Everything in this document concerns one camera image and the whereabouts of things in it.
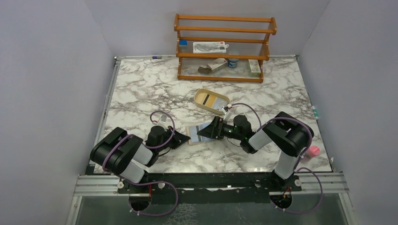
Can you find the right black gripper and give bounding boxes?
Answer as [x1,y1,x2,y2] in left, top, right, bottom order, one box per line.
[197,116,243,141]

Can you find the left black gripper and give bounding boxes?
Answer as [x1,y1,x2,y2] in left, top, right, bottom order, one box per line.
[157,125,191,152]

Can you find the beige leather card holder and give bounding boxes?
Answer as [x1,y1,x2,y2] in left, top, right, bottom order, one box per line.
[186,122,218,146]

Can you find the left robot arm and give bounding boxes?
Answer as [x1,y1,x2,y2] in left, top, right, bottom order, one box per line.
[90,125,191,193]

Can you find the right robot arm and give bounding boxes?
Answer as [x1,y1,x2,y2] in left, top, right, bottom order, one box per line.
[197,112,314,191]

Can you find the grey cards in tray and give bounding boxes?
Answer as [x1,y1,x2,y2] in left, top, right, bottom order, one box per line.
[212,98,229,111]

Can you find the beige oval tray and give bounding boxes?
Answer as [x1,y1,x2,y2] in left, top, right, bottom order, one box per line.
[194,88,230,115]

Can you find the white staples box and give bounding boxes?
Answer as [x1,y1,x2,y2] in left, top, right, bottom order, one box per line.
[207,58,228,71]

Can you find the blue lidded small jar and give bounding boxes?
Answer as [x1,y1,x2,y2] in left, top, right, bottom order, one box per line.
[227,58,239,68]

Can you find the green white small box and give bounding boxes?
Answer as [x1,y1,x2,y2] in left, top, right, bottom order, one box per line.
[248,59,262,76]

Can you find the orange wooden shelf rack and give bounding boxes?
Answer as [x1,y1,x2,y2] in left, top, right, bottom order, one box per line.
[173,14,277,83]

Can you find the packaged protractor set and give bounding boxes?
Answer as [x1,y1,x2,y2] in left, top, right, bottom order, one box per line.
[192,41,229,53]

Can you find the blue grey eraser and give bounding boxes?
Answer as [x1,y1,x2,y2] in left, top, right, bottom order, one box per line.
[178,40,188,53]

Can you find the pink cup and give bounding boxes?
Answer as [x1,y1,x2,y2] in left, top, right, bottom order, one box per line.
[301,146,321,164]

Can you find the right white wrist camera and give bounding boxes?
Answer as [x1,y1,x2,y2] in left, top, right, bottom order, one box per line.
[221,104,233,121]

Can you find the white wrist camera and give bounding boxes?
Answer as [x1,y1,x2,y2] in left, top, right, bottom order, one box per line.
[221,104,233,121]
[157,115,168,127]

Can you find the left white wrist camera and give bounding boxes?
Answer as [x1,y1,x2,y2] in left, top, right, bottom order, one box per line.
[157,115,168,127]

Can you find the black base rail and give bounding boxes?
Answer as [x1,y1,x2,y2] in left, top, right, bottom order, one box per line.
[117,172,302,204]

